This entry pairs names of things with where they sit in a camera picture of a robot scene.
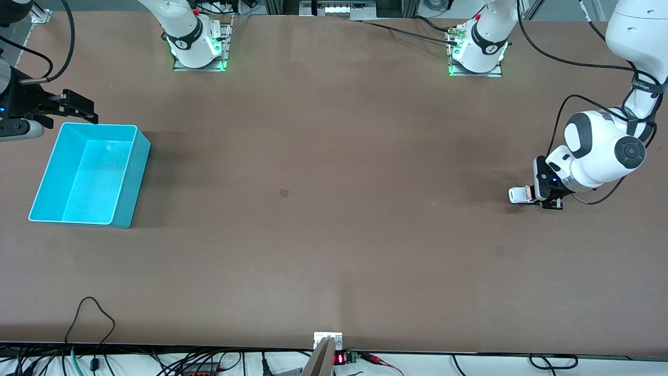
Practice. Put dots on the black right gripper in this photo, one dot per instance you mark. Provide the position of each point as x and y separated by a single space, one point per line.
25 101

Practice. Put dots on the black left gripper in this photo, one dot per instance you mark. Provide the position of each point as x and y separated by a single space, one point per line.
551 184

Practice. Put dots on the white jeep toy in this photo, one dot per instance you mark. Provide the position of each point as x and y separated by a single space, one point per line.
521 196

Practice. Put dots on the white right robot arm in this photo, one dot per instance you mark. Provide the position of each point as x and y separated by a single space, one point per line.
185 31

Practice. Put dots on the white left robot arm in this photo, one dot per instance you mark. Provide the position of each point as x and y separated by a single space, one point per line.
595 151

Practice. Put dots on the teal plastic bin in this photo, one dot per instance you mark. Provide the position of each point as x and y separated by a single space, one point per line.
88 177

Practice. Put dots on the green terminal block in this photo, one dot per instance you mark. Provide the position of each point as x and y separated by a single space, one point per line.
351 356

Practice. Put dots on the red LED display module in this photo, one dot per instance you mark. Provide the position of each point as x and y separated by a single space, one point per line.
339 359

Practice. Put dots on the grey control device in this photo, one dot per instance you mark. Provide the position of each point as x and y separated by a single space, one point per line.
339 10

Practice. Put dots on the aluminium profile bar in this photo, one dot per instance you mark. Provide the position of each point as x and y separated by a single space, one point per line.
319 363

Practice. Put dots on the orange connector block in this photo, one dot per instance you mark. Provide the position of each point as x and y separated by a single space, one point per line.
201 372

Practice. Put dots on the metal table corner bracket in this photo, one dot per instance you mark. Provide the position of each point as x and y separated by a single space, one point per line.
40 15

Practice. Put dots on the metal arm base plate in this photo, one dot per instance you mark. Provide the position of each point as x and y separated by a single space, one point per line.
475 74
226 52

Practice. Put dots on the silver camera mount bracket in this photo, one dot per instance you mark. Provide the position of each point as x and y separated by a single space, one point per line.
318 338

